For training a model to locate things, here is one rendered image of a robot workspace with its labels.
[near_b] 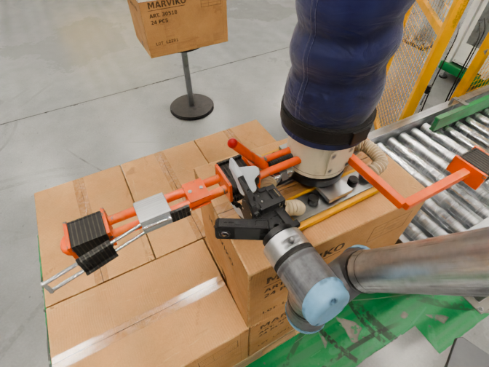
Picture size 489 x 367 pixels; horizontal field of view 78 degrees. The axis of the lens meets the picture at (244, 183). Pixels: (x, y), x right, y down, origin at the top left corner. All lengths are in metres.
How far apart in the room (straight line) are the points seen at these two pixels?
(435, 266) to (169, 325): 0.88
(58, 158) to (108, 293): 1.68
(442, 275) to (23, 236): 2.22
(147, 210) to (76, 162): 1.99
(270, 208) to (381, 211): 0.38
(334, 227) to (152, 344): 0.70
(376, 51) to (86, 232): 0.65
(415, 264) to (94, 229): 0.59
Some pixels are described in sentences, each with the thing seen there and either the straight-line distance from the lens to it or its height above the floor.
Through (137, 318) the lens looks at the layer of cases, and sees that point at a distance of 1.20.
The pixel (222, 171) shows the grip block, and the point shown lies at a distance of 0.73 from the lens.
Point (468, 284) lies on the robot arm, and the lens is 0.49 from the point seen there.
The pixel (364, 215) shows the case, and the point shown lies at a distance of 0.90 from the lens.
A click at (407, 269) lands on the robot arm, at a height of 1.19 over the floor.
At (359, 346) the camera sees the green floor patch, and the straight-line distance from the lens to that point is 1.76.
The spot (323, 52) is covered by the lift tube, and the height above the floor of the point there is 1.38.
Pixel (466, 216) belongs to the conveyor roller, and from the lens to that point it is 1.65.
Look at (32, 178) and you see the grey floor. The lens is 2.70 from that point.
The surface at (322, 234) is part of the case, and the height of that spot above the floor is 0.94.
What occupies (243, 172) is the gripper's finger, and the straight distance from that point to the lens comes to 0.67.
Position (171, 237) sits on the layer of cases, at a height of 0.54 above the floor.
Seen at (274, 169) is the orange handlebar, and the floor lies 1.08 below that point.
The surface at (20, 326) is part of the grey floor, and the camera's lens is 2.04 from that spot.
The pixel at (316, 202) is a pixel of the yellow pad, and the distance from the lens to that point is 0.84.
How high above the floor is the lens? 1.63
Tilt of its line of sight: 48 degrees down
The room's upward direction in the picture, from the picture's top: straight up
